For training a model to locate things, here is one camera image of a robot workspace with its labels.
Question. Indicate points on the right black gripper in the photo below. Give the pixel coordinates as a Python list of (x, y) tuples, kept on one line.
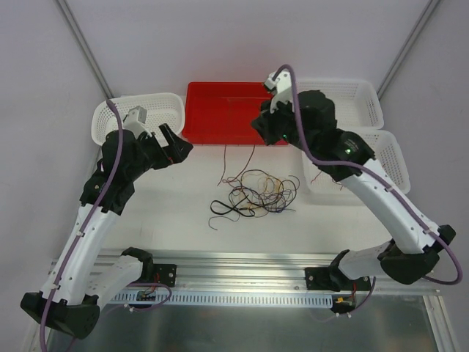
[(270, 119)]

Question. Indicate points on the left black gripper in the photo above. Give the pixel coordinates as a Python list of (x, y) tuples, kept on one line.
[(161, 147)]

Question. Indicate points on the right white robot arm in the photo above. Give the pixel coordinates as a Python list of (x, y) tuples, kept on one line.
[(416, 241)]

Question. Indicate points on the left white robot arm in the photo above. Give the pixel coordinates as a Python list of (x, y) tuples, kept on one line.
[(70, 301)]

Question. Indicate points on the white far rectangular basket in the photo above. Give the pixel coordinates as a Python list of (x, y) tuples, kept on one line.
[(356, 101)]

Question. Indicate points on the white rectangular basket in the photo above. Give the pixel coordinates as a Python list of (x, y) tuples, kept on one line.
[(325, 191), (356, 101)]

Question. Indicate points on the white oval perforated basket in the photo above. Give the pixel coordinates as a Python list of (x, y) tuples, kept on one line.
[(161, 108)]

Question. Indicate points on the red plastic bin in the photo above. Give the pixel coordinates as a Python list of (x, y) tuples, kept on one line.
[(218, 113)]

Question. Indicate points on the white near rectangular basket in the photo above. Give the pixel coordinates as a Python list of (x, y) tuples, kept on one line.
[(325, 191)]

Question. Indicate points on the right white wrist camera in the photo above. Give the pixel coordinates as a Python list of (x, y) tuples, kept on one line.
[(279, 85)]

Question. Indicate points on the aluminium mounting rail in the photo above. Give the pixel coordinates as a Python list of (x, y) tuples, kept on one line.
[(252, 272)]

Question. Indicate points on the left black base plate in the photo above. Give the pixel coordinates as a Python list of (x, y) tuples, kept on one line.
[(164, 274)]

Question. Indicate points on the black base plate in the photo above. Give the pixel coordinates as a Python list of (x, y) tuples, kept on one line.
[(332, 279), (164, 274)]

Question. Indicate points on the right aluminium frame post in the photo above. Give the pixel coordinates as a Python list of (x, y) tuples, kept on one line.
[(423, 20)]

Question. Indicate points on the aluminium frame post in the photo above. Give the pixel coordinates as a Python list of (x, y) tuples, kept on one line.
[(83, 46), (423, 20)]

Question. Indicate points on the white slotted cable duct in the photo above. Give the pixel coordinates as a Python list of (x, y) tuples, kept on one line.
[(226, 299)]

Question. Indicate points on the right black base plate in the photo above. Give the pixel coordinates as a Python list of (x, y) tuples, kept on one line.
[(332, 279)]

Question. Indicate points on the left aluminium frame post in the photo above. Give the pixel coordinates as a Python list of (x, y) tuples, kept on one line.
[(83, 46)]

